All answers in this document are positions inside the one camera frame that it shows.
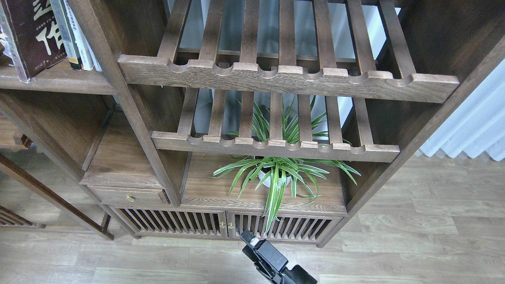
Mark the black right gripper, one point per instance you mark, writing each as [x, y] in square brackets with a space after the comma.
[271, 264]

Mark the maroon thick book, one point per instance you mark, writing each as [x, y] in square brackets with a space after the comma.
[33, 36]

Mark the green spider plant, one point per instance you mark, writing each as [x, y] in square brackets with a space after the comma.
[279, 169]

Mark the dark wooden bookshelf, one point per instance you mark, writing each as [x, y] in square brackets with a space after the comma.
[176, 99]

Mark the white curtain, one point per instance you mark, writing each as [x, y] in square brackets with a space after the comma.
[478, 124]

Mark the thin white upright book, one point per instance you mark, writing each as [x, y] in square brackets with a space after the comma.
[95, 61]

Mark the dark spine upright book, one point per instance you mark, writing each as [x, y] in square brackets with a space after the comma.
[66, 34]

